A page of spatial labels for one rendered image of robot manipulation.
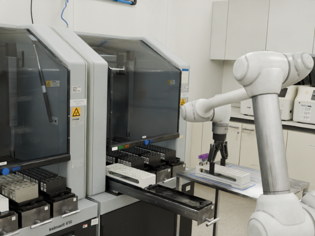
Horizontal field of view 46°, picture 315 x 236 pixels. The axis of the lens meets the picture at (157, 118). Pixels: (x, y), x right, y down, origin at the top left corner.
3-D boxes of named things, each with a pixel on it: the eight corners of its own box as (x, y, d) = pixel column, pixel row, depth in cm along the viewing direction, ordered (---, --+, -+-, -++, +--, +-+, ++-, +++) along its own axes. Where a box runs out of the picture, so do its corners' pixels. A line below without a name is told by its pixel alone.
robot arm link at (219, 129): (232, 122, 203) (231, 133, 204) (218, 121, 210) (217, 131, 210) (222, 124, 197) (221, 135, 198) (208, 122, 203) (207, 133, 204)
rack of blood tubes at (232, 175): (194, 174, 212) (195, 164, 211) (205, 171, 219) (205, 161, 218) (240, 188, 192) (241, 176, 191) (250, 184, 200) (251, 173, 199)
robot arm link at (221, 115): (222, 120, 210) (202, 121, 205) (224, 93, 208) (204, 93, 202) (234, 123, 200) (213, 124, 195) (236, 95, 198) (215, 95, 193)
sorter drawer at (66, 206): (-17, 181, 211) (-17, 166, 210) (7, 176, 222) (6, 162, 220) (58, 221, 164) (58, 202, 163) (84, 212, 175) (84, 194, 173)
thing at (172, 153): (173, 158, 246) (174, 149, 245) (176, 158, 245) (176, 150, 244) (161, 161, 238) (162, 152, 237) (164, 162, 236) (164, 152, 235)
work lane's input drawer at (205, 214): (96, 188, 209) (97, 172, 207) (115, 182, 219) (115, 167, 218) (205, 229, 162) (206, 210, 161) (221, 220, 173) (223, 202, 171)
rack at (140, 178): (103, 177, 207) (104, 166, 206) (117, 173, 214) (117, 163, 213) (143, 190, 188) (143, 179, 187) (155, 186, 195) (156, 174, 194)
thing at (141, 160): (141, 166, 223) (142, 157, 222) (144, 167, 222) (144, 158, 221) (128, 170, 215) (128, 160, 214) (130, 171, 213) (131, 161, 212)
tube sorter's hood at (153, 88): (54, 136, 231) (54, 32, 221) (124, 126, 276) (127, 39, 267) (110, 152, 198) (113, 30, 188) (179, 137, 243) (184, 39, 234)
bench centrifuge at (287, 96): (238, 114, 411) (242, 56, 402) (264, 110, 457) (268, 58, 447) (287, 121, 374) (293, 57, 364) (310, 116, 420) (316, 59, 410)
